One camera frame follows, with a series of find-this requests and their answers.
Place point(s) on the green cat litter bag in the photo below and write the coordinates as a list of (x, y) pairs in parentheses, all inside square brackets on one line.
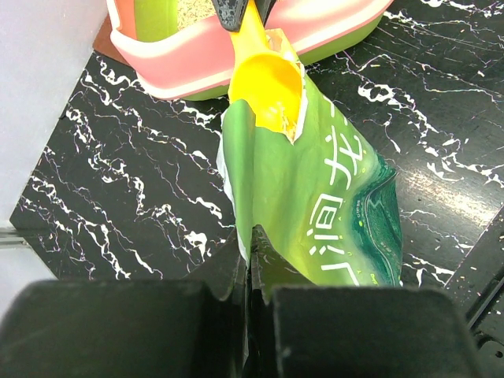
[(326, 202)]

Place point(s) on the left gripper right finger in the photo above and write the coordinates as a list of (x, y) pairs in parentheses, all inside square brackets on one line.
[(301, 330)]

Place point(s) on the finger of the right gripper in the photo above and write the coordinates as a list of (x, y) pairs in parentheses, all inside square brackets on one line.
[(264, 8), (230, 13)]

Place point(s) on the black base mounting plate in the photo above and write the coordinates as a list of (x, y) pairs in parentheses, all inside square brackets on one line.
[(476, 289)]

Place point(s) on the brown rectangular block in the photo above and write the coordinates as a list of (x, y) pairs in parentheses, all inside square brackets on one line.
[(102, 42)]

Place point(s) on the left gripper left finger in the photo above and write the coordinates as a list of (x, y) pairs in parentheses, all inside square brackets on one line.
[(192, 327)]

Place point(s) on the pink green litter box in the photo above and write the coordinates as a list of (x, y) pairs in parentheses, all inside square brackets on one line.
[(194, 52)]

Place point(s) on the yellow plastic litter scoop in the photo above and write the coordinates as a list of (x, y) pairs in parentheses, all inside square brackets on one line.
[(267, 75)]

